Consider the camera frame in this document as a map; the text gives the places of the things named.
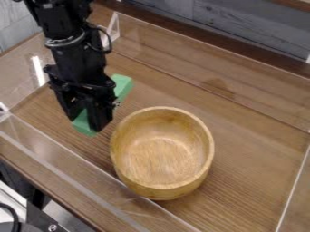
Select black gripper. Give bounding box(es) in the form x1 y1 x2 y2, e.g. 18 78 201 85
45 33 117 132

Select green rectangular block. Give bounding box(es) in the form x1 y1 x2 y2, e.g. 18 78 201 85
71 74 134 137

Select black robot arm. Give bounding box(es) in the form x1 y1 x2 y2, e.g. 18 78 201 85
15 0 117 131

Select brown wooden bowl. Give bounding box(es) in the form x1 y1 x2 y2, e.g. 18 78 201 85
110 106 214 200

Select clear acrylic corner bracket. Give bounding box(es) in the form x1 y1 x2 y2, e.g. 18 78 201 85
99 13 121 47

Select clear acrylic tray wall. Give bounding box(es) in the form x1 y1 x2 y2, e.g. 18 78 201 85
0 113 201 232

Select black metal table frame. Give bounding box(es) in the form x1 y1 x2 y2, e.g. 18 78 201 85
0 161 97 232

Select black cable bottom left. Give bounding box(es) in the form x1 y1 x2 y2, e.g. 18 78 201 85
0 202 21 232

